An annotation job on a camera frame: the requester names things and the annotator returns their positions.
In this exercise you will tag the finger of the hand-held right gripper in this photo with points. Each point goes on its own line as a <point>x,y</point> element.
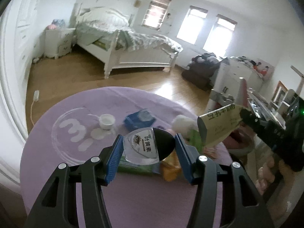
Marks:
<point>249,118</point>

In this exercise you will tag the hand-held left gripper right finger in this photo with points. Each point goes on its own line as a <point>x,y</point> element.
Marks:
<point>185,161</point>

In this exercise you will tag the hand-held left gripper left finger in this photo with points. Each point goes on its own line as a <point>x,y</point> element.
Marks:
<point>114,158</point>

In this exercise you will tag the orange snack packet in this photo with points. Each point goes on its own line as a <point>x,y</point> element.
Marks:
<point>169,168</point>

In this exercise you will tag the clear plastic labelled container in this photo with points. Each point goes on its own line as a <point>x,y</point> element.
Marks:
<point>140,147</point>

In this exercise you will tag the cream cardboard box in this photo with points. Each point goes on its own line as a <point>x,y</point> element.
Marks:
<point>218,125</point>

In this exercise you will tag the person's right hand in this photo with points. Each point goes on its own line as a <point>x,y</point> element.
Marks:
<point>264,174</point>

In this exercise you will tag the cluttered desk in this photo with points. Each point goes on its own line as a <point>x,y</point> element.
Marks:
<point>266,109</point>

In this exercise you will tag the long green snack packet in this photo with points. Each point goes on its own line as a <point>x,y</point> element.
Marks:
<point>133,167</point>

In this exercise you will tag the small green wrapper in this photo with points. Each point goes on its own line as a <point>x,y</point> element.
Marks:
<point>195,140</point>

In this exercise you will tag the pink and grey chair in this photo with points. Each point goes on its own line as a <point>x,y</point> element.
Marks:
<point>222,98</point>

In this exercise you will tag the white fluffy ball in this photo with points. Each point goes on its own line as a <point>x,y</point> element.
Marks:
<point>184,124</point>

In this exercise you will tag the small white cup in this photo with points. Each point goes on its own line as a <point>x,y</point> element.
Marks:
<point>106,121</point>

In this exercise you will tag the purple tablecloth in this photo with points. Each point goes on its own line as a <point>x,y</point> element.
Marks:
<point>71,171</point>

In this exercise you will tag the blue wipes packet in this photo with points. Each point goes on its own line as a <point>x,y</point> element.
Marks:
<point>139,120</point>

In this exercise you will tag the white dresser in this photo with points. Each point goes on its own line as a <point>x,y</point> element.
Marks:
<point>237,72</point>

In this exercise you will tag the pink picture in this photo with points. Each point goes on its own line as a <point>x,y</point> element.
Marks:
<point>262,70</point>

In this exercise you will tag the white desk lamp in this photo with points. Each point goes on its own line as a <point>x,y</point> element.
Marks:
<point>299,76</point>

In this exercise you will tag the dark sofa with clothes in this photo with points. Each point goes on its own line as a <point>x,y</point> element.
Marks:
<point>201,71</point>

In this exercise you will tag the bright window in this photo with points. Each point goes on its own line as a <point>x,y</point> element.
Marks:
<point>218,36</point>
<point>191,26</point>

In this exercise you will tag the white bed with bedding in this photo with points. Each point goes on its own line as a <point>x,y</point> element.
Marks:
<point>133,45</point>

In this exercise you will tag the white nightstand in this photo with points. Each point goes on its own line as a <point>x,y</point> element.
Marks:
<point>58,42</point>

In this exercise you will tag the white wardrobe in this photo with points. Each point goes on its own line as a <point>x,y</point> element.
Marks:
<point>21,52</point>

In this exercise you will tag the window with brown blind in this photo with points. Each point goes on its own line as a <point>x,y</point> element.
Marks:
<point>155,13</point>

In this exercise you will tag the items on nightstand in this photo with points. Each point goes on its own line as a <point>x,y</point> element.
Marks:
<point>57,23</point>

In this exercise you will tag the wooden picture frame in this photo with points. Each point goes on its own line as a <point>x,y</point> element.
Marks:
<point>279,90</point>

